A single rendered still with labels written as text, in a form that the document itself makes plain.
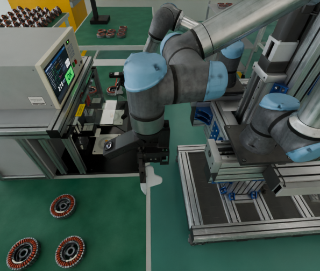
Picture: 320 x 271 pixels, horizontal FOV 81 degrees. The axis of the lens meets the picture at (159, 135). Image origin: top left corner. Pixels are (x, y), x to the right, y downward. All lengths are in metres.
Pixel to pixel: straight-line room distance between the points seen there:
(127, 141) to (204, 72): 0.23
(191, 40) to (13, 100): 0.79
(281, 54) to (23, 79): 1.03
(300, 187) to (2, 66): 1.25
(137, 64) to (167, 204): 1.56
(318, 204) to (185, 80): 1.79
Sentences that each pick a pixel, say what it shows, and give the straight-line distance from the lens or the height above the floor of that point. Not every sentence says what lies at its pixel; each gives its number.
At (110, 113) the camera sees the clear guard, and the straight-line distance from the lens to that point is 0.93.
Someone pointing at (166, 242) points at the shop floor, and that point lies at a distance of 1.69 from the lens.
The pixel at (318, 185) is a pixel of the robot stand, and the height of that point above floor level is 0.95.
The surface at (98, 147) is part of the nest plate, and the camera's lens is 1.18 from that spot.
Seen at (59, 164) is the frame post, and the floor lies 0.86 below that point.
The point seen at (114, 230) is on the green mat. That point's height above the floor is 0.75.
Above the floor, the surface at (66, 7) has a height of 0.73.
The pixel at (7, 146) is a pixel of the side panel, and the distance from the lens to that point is 1.05.
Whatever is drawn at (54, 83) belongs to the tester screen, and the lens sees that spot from 0.93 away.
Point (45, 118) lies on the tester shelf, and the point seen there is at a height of 1.11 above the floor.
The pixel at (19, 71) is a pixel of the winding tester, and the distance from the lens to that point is 0.91.
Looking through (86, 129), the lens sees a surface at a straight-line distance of 1.09.
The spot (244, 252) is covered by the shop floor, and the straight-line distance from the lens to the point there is 1.81.
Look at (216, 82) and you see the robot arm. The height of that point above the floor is 1.47.
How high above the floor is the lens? 1.65
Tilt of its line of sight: 47 degrees down
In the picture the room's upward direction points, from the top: 1 degrees clockwise
